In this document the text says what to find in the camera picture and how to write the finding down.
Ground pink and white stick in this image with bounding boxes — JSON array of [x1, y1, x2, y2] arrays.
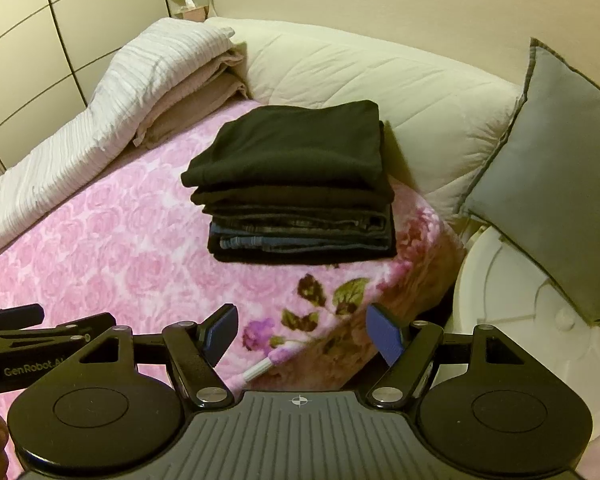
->
[[243, 342, 301, 383]]

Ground blue folded jeans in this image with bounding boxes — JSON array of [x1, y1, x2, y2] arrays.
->
[[219, 232, 393, 252]]

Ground grey pillow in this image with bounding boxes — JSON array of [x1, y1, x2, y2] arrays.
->
[[460, 37, 600, 328]]

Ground cream quilted comforter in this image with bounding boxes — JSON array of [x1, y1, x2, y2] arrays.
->
[[205, 17, 523, 218]]

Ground white ribbed quilt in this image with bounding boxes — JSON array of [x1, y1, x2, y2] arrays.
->
[[0, 17, 236, 261]]

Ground beige folded blanket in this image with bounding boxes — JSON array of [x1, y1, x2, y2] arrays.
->
[[132, 47, 253, 150]]

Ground black shirt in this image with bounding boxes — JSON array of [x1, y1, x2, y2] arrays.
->
[[181, 101, 392, 193]]

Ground pink floral blanket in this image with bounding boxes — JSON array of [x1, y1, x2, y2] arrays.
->
[[0, 97, 468, 480]]

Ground dark brown folded garment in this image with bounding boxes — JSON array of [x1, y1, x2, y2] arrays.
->
[[191, 184, 393, 207]]

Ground cream panelled wardrobe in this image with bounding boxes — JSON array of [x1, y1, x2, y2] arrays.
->
[[0, 0, 173, 176]]

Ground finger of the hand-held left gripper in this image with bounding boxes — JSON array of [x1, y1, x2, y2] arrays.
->
[[0, 312, 117, 356], [0, 303, 46, 331]]

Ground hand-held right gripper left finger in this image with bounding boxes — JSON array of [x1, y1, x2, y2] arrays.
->
[[80, 303, 241, 410]]

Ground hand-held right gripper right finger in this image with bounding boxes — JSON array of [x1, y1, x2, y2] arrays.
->
[[365, 303, 527, 409]]

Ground black folded pants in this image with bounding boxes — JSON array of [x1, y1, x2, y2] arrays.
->
[[207, 234, 397, 264]]

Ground dark grey folded jeans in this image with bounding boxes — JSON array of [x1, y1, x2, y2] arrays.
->
[[205, 202, 396, 237]]

